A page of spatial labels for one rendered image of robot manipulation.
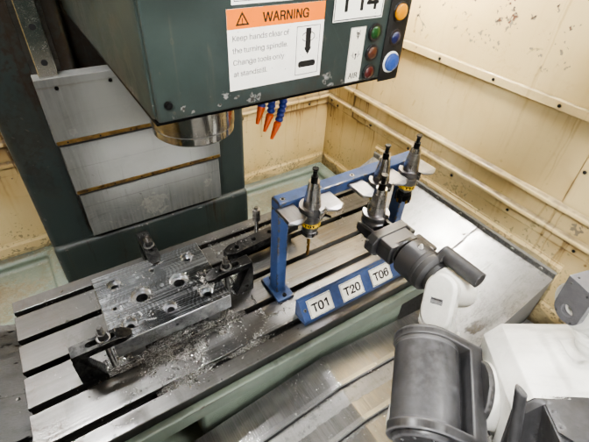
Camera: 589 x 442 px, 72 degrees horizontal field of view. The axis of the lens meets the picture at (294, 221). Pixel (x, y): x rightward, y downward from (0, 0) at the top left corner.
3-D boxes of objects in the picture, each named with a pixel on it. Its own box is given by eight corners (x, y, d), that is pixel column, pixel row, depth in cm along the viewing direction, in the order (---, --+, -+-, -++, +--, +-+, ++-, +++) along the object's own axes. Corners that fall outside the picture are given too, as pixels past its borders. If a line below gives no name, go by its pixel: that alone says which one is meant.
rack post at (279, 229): (294, 296, 116) (300, 216, 97) (278, 303, 114) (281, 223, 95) (276, 274, 122) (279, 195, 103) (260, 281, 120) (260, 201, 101)
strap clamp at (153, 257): (167, 283, 117) (159, 245, 108) (156, 288, 116) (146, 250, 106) (152, 255, 126) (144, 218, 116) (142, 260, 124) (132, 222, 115)
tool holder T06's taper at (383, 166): (380, 173, 108) (385, 151, 104) (393, 181, 106) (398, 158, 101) (368, 178, 106) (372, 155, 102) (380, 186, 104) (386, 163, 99)
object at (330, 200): (347, 207, 99) (347, 205, 98) (329, 214, 96) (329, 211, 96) (329, 193, 103) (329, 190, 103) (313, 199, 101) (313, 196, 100)
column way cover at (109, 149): (226, 196, 151) (216, 54, 118) (91, 239, 130) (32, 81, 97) (220, 190, 154) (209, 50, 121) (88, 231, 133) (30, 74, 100)
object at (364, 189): (380, 195, 104) (380, 192, 103) (365, 201, 101) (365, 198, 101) (362, 181, 108) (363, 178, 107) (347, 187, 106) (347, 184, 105)
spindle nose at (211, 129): (203, 104, 89) (198, 47, 81) (251, 131, 81) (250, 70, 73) (136, 125, 80) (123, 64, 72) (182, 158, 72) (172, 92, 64)
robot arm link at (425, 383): (454, 456, 58) (464, 425, 48) (389, 443, 61) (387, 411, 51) (452, 377, 65) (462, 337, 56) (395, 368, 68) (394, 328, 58)
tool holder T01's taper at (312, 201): (316, 197, 98) (319, 174, 94) (324, 208, 95) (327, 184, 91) (300, 201, 97) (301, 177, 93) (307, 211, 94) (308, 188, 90)
